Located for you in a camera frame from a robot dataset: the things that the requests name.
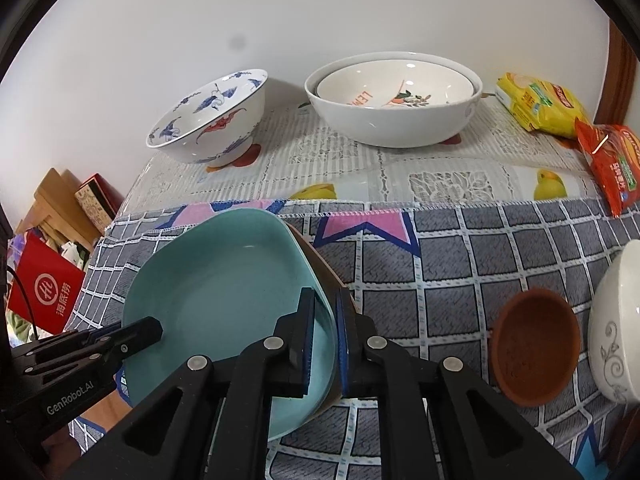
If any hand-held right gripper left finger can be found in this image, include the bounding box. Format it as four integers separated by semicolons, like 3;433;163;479
65;287;318;480

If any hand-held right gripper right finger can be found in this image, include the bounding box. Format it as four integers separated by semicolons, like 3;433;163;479
335;287;583;480

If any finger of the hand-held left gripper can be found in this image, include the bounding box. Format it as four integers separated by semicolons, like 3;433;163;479
10;316;165;401
62;323;123;341

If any teal square plate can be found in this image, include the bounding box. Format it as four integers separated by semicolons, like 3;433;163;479
121;208;337;442

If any white bowl with grey swirls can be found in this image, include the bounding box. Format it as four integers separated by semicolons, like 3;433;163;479
587;240;640;403

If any red paper bag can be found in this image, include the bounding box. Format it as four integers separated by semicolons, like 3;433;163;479
6;231;87;335

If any colourful cloth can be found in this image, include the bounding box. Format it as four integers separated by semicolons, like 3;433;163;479
4;310;56;348

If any patterned box with red edge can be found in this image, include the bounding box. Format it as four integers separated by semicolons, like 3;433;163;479
74;173;126;233

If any grey checked cloth with stars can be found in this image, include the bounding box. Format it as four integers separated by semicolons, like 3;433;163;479
67;195;640;480

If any white lace pattern tablecloth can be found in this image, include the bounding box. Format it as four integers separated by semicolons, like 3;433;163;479
120;95;608;216

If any blue patterned white bowl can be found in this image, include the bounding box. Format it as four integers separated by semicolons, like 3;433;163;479
146;68;269;165

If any large plain white bowl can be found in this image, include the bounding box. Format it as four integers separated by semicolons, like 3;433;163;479
304;51;483;148

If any white bowl with fruit print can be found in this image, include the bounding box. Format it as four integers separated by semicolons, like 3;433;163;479
316;60;475;110

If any yellow snack packet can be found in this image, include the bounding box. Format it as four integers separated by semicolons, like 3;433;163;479
495;72;593;140

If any red snack packet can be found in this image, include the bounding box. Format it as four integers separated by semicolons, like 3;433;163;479
574;118;640;218

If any black cable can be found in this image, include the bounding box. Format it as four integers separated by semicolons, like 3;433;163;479
5;265;41;341

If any brown wooden door frame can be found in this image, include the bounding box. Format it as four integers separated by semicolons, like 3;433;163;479
592;17;640;126

